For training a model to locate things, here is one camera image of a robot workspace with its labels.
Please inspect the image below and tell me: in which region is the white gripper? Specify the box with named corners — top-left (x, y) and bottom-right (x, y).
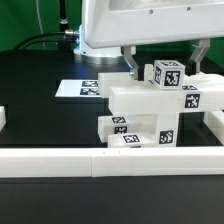
top-left (82, 0), bottom-right (224, 81)

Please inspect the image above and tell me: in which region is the tagged white cube nut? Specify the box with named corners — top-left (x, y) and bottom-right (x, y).
top-left (153, 60), bottom-right (185, 89)

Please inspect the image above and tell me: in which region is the white chair back frame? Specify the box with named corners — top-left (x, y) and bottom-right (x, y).
top-left (98, 72), bottom-right (224, 115)

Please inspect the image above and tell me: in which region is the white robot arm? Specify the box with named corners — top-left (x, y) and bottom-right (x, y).
top-left (75, 0), bottom-right (224, 70)

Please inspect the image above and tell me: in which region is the white right fence piece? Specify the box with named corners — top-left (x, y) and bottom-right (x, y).
top-left (204, 110), bottom-right (224, 146)

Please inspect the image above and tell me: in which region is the white fence piece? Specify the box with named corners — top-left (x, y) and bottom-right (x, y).
top-left (0, 106), bottom-right (6, 132)
top-left (204, 110), bottom-right (224, 146)

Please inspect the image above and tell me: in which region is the white left fence piece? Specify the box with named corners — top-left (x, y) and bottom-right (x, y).
top-left (0, 106), bottom-right (6, 132)

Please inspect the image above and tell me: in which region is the black cable with connector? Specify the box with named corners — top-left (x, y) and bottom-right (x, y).
top-left (13, 29), bottom-right (81, 51)

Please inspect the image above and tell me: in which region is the white marker base plate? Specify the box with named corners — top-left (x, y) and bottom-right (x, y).
top-left (55, 79), bottom-right (99, 97)

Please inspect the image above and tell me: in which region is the white front fence rail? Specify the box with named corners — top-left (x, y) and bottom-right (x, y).
top-left (0, 146), bottom-right (224, 178)

